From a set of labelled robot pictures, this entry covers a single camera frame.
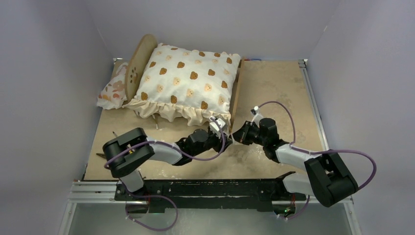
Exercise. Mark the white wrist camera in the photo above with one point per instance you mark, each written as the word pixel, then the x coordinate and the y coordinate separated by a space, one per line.
pixel 257 116
pixel 216 124

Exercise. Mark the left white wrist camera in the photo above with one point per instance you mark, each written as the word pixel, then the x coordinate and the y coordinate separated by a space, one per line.
pixel 216 124

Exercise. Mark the bear print white cushion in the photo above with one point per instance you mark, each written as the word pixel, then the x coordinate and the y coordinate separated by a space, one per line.
pixel 188 81

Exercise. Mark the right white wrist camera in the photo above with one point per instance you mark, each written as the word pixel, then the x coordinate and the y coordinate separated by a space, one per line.
pixel 257 116

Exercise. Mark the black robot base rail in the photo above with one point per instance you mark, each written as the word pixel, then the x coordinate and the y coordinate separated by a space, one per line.
pixel 263 195

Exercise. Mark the yellow handled pliers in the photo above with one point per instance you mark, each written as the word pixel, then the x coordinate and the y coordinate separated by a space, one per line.
pixel 101 155

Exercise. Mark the aluminium table frame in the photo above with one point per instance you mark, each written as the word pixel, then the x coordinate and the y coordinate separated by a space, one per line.
pixel 259 164

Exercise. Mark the floral print small pillow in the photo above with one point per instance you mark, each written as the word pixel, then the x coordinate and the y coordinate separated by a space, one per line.
pixel 113 95

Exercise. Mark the wooden pet bed frame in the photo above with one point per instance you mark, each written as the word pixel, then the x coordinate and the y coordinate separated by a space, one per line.
pixel 139 65

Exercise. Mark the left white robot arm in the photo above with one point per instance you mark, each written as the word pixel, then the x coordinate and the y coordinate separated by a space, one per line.
pixel 126 153

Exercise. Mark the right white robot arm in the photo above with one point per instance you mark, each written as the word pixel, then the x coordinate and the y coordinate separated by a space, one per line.
pixel 327 177

